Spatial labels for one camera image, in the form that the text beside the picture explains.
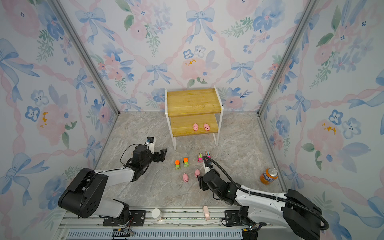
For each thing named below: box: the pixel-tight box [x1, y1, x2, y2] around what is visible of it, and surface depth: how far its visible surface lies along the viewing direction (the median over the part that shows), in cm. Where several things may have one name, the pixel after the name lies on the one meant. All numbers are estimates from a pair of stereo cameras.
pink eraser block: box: [203, 205, 210, 221], surface depth 75 cm
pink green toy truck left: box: [197, 153, 204, 163], surface depth 95 cm
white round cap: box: [151, 208, 163, 221], surface depth 71 cm
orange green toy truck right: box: [183, 157, 190, 168], surface depth 94 cm
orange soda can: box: [260, 167, 279, 185], surface depth 80 cm
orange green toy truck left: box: [174, 160, 181, 170], surface depth 92 cm
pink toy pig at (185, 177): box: [182, 173, 189, 183], surface depth 87 cm
